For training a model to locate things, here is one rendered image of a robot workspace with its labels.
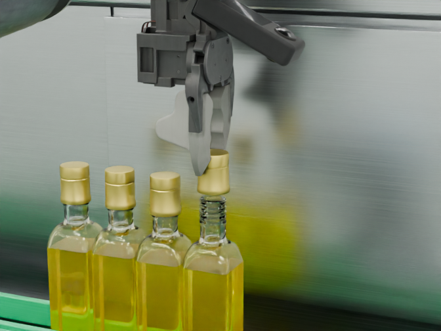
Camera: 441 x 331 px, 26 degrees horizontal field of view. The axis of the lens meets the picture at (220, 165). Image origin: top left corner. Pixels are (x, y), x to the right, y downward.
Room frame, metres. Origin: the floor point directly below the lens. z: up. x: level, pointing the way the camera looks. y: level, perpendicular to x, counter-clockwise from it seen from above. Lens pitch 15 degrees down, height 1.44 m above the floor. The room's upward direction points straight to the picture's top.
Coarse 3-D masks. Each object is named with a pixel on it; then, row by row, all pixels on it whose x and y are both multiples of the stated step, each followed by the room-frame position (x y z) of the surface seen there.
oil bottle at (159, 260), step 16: (144, 240) 1.02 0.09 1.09; (160, 240) 1.01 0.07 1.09; (176, 240) 1.01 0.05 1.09; (144, 256) 1.01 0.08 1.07; (160, 256) 1.00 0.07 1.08; (176, 256) 1.00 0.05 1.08; (144, 272) 1.00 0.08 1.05; (160, 272) 1.00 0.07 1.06; (176, 272) 0.99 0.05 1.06; (144, 288) 1.01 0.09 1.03; (160, 288) 1.00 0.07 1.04; (176, 288) 0.99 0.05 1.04; (144, 304) 1.01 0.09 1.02; (160, 304) 1.00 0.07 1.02; (176, 304) 0.99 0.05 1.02; (144, 320) 1.01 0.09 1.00; (160, 320) 1.00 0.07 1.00; (176, 320) 0.99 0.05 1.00
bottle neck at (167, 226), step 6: (156, 216) 1.02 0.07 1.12; (174, 216) 1.02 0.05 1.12; (156, 222) 1.02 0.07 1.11; (162, 222) 1.01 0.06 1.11; (168, 222) 1.01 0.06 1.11; (174, 222) 1.02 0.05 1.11; (156, 228) 1.02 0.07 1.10; (162, 228) 1.01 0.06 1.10; (168, 228) 1.01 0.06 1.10; (174, 228) 1.02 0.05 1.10; (156, 234) 1.02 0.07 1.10; (162, 234) 1.01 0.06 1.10; (168, 234) 1.01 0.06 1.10; (174, 234) 1.02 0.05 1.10
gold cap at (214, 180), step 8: (216, 152) 1.00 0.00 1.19; (224, 152) 1.00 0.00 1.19; (216, 160) 0.99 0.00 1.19; (224, 160) 0.99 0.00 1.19; (208, 168) 0.99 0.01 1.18; (216, 168) 0.99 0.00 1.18; (224, 168) 0.99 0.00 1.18; (200, 176) 0.99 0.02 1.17; (208, 176) 0.99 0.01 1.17; (216, 176) 0.99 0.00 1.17; (224, 176) 0.99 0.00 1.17; (200, 184) 0.99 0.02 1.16; (208, 184) 0.99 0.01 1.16; (216, 184) 0.99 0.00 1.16; (224, 184) 0.99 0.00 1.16; (200, 192) 0.99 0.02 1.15; (208, 192) 0.99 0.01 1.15; (216, 192) 0.99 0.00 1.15; (224, 192) 0.99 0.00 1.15
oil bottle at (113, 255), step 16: (96, 240) 1.04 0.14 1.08; (112, 240) 1.03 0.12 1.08; (128, 240) 1.03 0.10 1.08; (96, 256) 1.03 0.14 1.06; (112, 256) 1.02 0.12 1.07; (128, 256) 1.02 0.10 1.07; (96, 272) 1.03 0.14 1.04; (112, 272) 1.02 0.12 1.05; (128, 272) 1.02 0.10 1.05; (96, 288) 1.03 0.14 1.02; (112, 288) 1.02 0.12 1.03; (128, 288) 1.02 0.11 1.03; (96, 304) 1.03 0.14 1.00; (112, 304) 1.03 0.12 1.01; (128, 304) 1.02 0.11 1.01; (96, 320) 1.03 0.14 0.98; (112, 320) 1.03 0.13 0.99; (128, 320) 1.02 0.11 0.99
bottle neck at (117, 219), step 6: (108, 210) 1.04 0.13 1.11; (114, 210) 1.04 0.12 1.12; (120, 210) 1.04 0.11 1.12; (126, 210) 1.04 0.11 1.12; (132, 210) 1.05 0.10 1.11; (108, 216) 1.05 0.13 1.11; (114, 216) 1.04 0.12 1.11; (120, 216) 1.04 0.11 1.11; (126, 216) 1.04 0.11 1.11; (132, 216) 1.05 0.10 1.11; (108, 222) 1.05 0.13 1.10; (114, 222) 1.04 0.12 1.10; (120, 222) 1.04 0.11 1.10; (126, 222) 1.04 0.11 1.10; (132, 222) 1.05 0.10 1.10; (114, 228) 1.04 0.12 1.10; (120, 228) 1.04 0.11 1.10; (126, 228) 1.04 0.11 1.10
